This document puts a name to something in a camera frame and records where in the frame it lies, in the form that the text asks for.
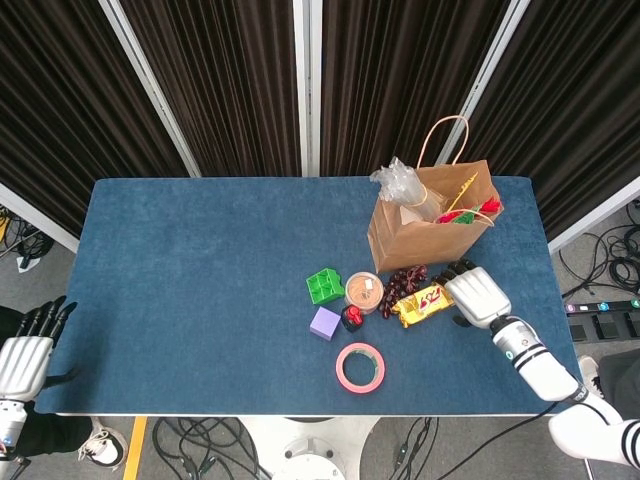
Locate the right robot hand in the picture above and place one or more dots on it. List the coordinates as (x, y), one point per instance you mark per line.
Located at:
(480, 297)

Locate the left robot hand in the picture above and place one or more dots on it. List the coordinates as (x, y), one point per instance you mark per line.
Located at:
(22, 365)

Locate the gold foil snack packet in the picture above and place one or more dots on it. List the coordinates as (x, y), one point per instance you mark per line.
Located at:
(422, 305)

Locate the colourful feather shuttlecock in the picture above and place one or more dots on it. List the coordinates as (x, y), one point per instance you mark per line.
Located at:
(465, 217)

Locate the clear plastic bag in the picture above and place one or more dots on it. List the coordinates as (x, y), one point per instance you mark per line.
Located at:
(405, 187)

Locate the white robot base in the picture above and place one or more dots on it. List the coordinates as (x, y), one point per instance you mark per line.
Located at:
(310, 450)

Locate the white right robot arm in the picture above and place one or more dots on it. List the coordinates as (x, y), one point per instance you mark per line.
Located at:
(540, 370)

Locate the brown paper bag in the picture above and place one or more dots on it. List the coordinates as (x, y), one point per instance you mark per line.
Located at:
(425, 245)

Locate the person in black clothes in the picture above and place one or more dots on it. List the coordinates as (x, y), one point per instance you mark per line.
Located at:
(622, 375)
(55, 435)

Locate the dark purple grape bunch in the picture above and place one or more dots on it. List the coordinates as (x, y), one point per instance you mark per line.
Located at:
(400, 287)

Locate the white paper scrap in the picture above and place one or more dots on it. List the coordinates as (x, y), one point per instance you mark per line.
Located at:
(27, 262)

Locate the clear tub of rubber bands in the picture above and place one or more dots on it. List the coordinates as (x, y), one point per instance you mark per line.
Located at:
(362, 292)

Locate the black foot pedal unit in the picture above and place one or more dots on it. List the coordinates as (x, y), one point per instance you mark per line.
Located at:
(605, 327)

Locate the black bottle with red cap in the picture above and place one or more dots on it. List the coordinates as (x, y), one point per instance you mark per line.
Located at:
(352, 316)

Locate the yellow floor tape strip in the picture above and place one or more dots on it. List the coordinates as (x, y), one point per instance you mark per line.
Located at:
(134, 450)

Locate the green plastic grid block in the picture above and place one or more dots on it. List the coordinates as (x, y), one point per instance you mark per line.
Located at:
(325, 287)

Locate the purple foam cube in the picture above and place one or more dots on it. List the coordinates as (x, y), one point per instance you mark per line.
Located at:
(325, 322)

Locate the red tape roll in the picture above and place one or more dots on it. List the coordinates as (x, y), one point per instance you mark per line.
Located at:
(342, 375)

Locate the blue velvet table cover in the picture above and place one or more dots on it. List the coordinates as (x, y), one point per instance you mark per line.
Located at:
(200, 300)

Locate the dark brown pleated curtain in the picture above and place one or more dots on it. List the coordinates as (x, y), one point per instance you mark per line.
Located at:
(390, 65)
(575, 75)
(60, 100)
(225, 75)

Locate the white partition frame post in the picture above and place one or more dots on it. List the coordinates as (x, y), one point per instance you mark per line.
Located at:
(600, 215)
(500, 45)
(35, 215)
(150, 90)
(307, 75)

